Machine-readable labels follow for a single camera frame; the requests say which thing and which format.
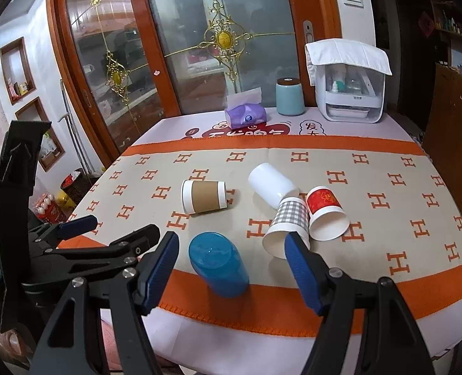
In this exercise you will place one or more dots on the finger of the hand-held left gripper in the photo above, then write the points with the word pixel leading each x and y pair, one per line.
pixel 76 226
pixel 129 242

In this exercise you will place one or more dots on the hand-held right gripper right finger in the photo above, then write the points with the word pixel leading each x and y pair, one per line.
pixel 301 277

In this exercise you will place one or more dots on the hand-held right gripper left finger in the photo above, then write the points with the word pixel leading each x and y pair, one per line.
pixel 158 277

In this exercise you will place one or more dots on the blue plastic cup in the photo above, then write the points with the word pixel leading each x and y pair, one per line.
pixel 217 265

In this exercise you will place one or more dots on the grey plaid paper cup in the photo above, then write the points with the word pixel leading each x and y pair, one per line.
pixel 287 218

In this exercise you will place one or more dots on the red print paper cup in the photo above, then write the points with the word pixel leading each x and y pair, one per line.
pixel 326 216

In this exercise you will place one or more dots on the brown sleeve paper cup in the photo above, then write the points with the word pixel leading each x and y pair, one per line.
pixel 205 197

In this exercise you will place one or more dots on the plain white cup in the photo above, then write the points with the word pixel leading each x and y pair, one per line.
pixel 270 183

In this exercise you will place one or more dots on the red bottle pack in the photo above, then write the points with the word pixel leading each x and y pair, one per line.
pixel 47 208

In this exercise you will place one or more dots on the dark trash basket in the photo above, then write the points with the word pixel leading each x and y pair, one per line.
pixel 76 187

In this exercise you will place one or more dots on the orange beige patterned blanket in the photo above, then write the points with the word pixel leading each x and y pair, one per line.
pixel 371 242

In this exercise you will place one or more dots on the metal mop pole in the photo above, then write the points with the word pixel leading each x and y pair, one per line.
pixel 72 132

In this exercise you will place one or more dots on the printed pink tablecloth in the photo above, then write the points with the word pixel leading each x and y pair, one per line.
pixel 168 127

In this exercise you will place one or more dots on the glass sliding door gold ornament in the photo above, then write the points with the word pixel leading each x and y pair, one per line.
pixel 223 39
pixel 98 66

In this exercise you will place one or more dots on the purple tissue pack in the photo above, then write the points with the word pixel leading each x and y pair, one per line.
pixel 244 115

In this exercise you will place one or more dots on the light blue canister brown lid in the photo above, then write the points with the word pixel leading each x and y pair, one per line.
pixel 290 99

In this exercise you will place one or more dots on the white cabinet with cloth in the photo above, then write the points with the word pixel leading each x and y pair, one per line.
pixel 352 97

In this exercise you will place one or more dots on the wooden cabinet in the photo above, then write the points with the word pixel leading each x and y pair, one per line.
pixel 453 136

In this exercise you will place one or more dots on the white folded cloth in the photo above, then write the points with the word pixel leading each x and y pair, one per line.
pixel 348 52

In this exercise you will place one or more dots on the wooden wall niche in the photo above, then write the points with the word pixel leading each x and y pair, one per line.
pixel 18 72
pixel 45 136

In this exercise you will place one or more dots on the red wall decoration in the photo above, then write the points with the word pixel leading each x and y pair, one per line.
pixel 426 23

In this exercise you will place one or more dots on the wall shelf with bottles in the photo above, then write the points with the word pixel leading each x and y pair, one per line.
pixel 459 27

